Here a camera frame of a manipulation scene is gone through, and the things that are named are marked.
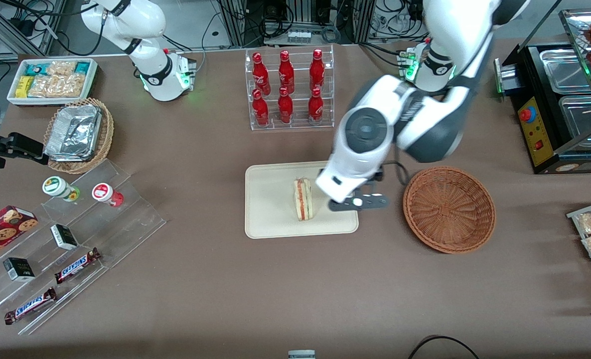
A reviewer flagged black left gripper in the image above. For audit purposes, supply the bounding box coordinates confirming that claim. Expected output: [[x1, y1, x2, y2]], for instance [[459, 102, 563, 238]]
[[344, 169, 383, 200]]

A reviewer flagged triangular sandwich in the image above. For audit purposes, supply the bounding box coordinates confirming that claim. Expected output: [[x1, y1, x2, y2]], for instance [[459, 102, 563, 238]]
[[294, 177, 314, 221]]

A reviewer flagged aluminium foil tray stack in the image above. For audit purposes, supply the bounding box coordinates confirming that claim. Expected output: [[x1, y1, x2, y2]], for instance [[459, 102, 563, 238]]
[[44, 104, 103, 162]]

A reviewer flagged round brown wicker basket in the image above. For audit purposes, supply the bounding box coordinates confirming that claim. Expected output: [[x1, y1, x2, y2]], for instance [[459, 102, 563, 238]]
[[403, 166, 497, 254]]

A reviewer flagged oval light wicker basket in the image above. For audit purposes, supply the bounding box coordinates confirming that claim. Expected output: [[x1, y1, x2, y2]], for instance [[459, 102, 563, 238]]
[[43, 98, 115, 175]]

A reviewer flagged cream plastic tray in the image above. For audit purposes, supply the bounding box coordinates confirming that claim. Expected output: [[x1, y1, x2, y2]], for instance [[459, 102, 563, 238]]
[[245, 160, 359, 239]]

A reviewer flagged green lid sunflower cup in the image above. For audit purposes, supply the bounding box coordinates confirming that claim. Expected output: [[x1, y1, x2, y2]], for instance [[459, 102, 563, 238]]
[[42, 176, 81, 202]]

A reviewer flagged yellow snack packet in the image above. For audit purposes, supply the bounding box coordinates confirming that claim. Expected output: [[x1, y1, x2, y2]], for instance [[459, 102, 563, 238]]
[[15, 76, 35, 99]]

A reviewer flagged red tartan cookie box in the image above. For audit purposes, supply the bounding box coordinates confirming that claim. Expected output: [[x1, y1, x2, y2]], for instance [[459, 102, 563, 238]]
[[0, 205, 39, 265]]

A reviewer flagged clear bag of crackers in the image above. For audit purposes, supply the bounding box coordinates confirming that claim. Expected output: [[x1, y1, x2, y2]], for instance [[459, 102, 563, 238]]
[[46, 61, 78, 76], [28, 74, 87, 98]]

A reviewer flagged red cola bottle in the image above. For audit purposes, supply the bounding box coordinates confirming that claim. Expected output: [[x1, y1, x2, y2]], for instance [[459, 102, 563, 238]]
[[308, 87, 324, 125], [252, 52, 271, 95], [278, 87, 294, 124], [278, 50, 295, 94], [309, 48, 325, 93], [252, 89, 270, 127]]

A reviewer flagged small black carton box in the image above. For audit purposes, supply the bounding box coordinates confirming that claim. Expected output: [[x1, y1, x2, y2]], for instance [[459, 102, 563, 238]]
[[2, 257, 36, 282], [50, 224, 79, 251]]

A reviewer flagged red lid strawberry cup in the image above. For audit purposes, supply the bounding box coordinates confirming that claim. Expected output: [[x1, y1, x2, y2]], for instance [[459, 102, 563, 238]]
[[92, 182, 125, 208]]

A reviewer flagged white plastic snack bin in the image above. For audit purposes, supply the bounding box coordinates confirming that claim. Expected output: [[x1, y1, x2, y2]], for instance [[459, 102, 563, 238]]
[[6, 58, 99, 108]]

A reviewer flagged Snickers chocolate bar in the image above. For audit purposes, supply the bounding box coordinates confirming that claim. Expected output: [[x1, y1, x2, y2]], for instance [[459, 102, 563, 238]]
[[4, 287, 57, 326], [54, 248, 102, 285]]

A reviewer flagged clear acrylic stepped shelf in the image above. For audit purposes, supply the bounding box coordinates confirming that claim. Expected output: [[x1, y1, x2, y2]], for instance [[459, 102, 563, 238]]
[[0, 159, 167, 336]]

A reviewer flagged clear acrylic bottle rack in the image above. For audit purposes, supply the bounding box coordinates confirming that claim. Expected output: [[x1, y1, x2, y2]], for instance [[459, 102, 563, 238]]
[[245, 44, 335, 131]]

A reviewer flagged black food warmer machine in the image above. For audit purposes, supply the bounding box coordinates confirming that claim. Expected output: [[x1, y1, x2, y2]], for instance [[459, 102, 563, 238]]
[[494, 7, 591, 175]]

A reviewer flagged steel warmer pan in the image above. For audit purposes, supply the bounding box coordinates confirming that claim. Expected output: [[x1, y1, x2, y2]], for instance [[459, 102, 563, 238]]
[[559, 95, 591, 145], [539, 49, 591, 95]]

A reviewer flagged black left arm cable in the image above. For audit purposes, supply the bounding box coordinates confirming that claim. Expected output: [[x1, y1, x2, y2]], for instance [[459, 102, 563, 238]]
[[384, 161, 410, 186]]

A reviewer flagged black floor cable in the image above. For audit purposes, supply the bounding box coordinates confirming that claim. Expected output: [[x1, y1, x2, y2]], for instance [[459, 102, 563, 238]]
[[408, 336, 480, 359]]

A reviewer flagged grey wire rack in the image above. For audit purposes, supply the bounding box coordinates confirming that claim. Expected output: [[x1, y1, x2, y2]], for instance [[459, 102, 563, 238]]
[[567, 198, 591, 306]]

